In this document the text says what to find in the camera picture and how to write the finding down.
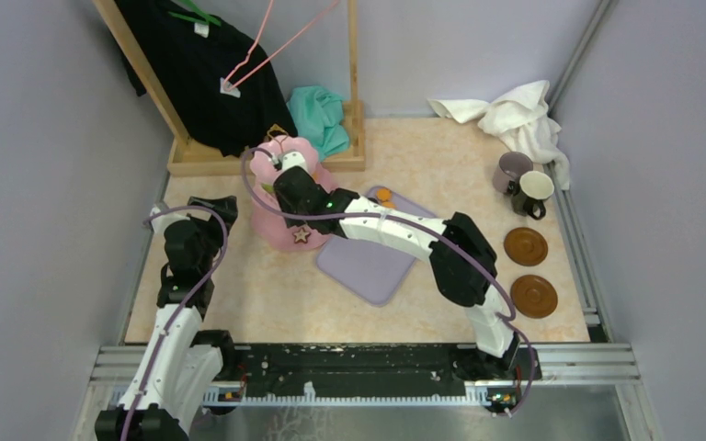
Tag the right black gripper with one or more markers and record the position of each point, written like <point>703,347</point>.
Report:
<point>280,199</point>

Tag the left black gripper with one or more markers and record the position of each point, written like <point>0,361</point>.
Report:
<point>224,206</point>

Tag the brown star cookie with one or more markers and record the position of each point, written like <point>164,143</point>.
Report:
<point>301,235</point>

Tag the orange macaron top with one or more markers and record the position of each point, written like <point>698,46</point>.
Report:
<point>383,194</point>

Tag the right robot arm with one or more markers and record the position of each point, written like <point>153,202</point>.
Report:
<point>462,260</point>

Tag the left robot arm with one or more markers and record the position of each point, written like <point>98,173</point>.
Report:
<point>181,360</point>

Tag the pink three-tier cake stand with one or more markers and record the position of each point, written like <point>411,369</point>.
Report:
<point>270,226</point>

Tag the wooden clothes rack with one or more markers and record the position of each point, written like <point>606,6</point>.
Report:
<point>189,157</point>

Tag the teal cloth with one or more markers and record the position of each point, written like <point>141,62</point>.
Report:
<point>318,115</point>

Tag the lavender serving tray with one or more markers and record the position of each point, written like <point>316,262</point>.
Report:
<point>378,247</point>

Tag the black t-shirt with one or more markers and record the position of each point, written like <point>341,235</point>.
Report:
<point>189,59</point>

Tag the pink clothes hanger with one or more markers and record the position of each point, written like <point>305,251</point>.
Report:
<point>229,82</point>

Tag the green clothes hanger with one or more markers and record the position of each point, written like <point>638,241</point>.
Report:
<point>195,15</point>

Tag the purple mug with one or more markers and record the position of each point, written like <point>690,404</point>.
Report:
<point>510,167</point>

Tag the white towel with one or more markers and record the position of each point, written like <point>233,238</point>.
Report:
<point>519,119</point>

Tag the black cream-lined mug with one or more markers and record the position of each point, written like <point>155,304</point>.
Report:
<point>530,194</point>

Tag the brown saucer upper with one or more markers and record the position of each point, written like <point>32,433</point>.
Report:
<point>526,247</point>

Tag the brown saucer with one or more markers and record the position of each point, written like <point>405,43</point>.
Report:
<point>534,296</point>
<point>526,247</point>

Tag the brown saucer lower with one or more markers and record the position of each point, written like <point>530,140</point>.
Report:
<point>534,296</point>

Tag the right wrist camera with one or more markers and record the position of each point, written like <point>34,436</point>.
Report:
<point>291,159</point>

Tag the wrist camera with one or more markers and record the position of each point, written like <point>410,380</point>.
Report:
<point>161,217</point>
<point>291,159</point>

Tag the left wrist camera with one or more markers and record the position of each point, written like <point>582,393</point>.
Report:
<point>161,217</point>

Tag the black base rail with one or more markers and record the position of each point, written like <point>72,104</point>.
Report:
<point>265,375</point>

